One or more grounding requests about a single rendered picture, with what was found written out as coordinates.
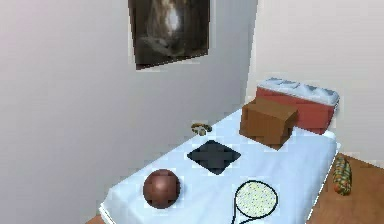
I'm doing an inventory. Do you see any brown basketball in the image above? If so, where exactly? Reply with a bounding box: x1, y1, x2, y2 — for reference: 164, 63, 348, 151
142, 168, 182, 210

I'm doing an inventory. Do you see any small brown patterned object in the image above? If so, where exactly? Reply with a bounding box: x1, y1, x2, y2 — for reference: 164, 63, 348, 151
190, 122, 213, 137

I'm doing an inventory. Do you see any dark grey flat square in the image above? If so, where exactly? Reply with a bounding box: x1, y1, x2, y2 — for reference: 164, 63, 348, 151
186, 139, 242, 176

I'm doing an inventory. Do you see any brown cardboard box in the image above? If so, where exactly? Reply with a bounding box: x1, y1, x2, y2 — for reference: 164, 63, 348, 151
238, 96, 299, 151

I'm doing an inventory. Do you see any red pillow with white top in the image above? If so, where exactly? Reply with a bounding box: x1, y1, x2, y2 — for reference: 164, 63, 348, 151
255, 77, 341, 136

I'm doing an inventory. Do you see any white bed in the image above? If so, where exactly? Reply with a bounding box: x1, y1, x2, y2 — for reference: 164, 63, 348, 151
98, 106, 342, 224

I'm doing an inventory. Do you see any multicoloured patterned cushion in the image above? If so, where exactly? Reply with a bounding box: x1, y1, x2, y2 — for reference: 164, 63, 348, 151
332, 153, 353, 197

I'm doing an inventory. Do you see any dark framed wall picture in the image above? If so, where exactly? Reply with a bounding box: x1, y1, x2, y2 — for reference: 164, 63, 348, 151
127, 0, 211, 71

